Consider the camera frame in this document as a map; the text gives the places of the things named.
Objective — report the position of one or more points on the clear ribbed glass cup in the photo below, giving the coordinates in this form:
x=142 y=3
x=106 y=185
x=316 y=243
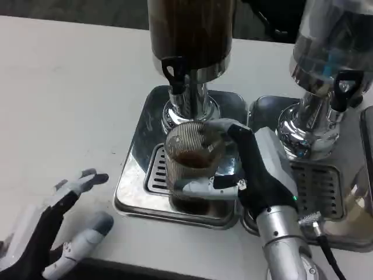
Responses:
x=180 y=140

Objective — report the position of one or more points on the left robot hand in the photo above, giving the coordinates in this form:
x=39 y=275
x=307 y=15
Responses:
x=38 y=233

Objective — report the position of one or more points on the steel drip tray base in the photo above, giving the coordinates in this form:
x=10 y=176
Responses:
x=137 y=163
x=262 y=113

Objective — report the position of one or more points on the clear drink dispenser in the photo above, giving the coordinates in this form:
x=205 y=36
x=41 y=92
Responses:
x=320 y=43

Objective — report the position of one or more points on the black background object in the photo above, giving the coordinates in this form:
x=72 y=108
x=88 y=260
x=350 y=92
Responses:
x=271 y=17

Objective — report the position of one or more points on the steel and beige appliance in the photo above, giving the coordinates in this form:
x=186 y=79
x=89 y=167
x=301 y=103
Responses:
x=364 y=204

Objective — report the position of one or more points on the right silver robot forearm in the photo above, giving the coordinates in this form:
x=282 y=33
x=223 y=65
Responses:
x=282 y=236

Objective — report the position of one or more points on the dark drink dispenser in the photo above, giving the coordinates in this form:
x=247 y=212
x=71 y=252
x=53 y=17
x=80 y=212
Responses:
x=189 y=29

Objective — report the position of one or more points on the slotted steel drip grid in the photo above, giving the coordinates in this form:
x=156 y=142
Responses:
x=317 y=189
x=157 y=175

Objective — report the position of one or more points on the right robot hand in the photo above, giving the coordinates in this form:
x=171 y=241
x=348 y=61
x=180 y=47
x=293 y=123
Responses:
x=262 y=175

